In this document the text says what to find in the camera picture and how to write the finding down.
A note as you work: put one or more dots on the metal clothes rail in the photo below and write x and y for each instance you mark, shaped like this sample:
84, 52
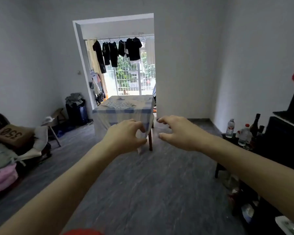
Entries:
105, 39

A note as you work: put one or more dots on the red-capped plastic bottle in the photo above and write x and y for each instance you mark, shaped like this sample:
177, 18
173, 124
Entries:
244, 137

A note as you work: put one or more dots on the person's right hand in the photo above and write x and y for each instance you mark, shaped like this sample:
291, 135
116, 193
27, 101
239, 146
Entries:
186, 134

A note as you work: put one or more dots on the dark blue suitcase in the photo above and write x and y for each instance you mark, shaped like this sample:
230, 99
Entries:
77, 115

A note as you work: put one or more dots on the black low table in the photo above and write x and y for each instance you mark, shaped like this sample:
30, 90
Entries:
264, 208

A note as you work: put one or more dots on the small dark bottle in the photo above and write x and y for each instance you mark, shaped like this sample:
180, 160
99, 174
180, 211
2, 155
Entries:
260, 130

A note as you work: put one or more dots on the tall dark glass bottle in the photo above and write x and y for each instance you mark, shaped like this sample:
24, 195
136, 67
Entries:
254, 127

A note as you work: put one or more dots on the white pillow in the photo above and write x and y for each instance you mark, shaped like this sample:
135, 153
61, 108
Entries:
40, 140

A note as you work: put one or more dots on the blue beige plaid tablecloth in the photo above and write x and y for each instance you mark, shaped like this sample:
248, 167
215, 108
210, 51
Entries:
105, 117

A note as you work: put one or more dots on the rack of hanging clothes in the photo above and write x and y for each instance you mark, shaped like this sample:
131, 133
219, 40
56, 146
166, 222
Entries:
96, 86

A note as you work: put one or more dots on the person's right forearm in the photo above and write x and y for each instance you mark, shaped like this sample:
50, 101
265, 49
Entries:
247, 173

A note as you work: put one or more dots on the grey-green blanket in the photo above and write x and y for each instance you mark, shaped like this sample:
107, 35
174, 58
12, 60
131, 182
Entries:
1, 156

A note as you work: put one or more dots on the black hanging t-shirt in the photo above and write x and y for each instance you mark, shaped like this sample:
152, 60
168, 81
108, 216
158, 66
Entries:
134, 48

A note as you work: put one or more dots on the white plastic item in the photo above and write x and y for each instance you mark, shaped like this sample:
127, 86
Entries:
286, 225

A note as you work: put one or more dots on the wooden bench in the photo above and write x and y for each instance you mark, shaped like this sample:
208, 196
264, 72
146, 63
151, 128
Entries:
56, 115

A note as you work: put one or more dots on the white folded fabric item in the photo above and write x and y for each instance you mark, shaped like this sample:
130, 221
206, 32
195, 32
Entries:
48, 120

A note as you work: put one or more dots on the pink blanket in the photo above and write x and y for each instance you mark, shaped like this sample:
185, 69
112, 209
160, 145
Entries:
3, 177

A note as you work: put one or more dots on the clear water bottle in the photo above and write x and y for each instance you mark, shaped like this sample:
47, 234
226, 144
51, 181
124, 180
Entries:
230, 129

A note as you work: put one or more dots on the black hanging trousers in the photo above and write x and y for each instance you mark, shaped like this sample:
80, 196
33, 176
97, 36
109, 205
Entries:
99, 56

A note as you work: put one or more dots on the person's left hand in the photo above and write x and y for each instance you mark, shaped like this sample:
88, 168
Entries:
123, 138

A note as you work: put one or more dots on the person's left forearm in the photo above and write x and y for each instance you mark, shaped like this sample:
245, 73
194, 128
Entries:
63, 193

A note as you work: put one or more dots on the pale grey hanging shirt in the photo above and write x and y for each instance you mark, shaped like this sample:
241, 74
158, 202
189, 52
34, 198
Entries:
150, 51

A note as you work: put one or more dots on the brown printed cushion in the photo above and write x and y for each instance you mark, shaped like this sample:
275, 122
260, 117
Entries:
13, 135

